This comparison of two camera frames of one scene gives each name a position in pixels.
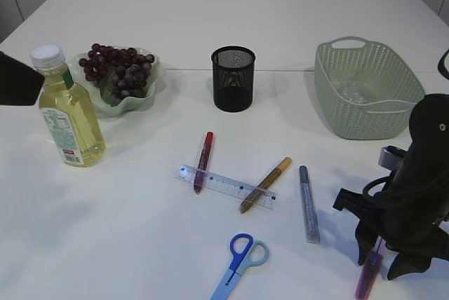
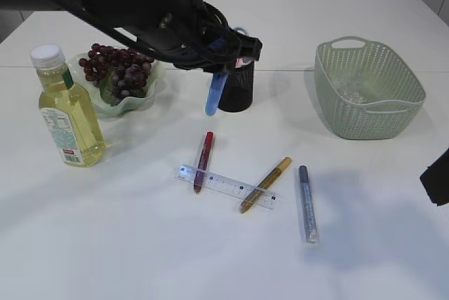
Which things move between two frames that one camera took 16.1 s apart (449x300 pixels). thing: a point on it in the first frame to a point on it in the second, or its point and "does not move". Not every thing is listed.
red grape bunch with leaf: x=120 y=73 does not move
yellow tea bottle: x=67 y=110 does not move
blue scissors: x=245 y=253 to x=217 y=80
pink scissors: x=370 y=269 to x=240 y=62
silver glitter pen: x=309 y=209 does not move
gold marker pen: x=265 y=184 does not move
